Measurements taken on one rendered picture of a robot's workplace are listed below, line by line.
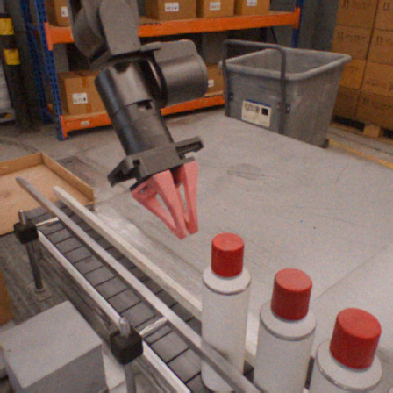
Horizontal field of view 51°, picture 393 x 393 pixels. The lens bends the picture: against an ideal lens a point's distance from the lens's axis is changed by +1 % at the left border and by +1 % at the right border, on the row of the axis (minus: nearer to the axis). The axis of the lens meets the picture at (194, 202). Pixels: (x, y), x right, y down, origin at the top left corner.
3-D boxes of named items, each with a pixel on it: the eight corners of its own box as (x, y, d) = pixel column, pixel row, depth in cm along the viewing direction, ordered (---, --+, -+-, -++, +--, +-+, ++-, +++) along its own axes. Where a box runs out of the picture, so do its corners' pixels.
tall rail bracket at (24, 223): (75, 281, 75) (60, 202, 66) (35, 299, 70) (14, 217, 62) (67, 272, 77) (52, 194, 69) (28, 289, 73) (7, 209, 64)
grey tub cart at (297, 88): (267, 142, 362) (278, 24, 315) (336, 160, 328) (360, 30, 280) (205, 175, 303) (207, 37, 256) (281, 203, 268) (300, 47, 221)
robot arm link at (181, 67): (74, 25, 49) (94, -2, 41) (158, 10, 54) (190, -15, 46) (106, 125, 51) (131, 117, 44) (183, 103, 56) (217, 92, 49)
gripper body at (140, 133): (208, 149, 47) (182, 91, 47) (132, 173, 41) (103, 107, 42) (182, 168, 52) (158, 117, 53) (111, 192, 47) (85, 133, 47)
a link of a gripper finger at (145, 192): (232, 216, 46) (197, 140, 46) (182, 239, 42) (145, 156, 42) (202, 230, 51) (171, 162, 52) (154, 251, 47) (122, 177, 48)
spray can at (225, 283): (251, 379, 51) (265, 242, 41) (220, 404, 48) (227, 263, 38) (222, 353, 54) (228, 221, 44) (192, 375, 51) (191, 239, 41)
